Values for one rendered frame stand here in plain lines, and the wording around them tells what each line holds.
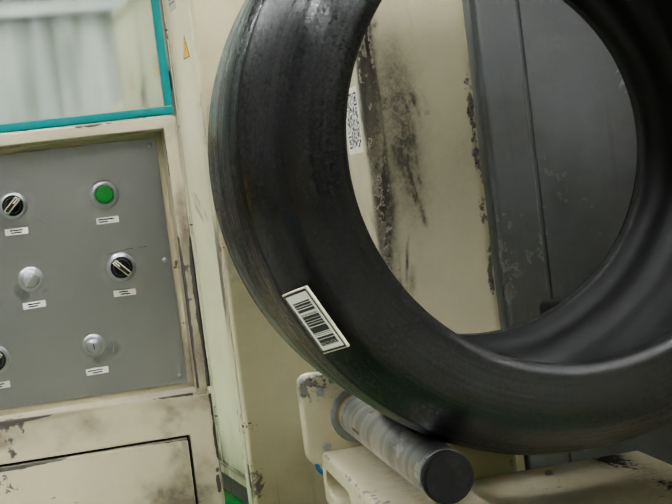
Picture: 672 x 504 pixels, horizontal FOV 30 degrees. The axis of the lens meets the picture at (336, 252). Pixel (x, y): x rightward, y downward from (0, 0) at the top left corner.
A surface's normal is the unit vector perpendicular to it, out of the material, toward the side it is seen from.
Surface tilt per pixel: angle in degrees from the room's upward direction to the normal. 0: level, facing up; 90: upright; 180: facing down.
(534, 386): 100
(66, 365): 90
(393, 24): 90
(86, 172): 90
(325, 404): 90
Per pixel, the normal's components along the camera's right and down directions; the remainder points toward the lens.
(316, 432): 0.20, 0.03
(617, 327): -0.41, -0.61
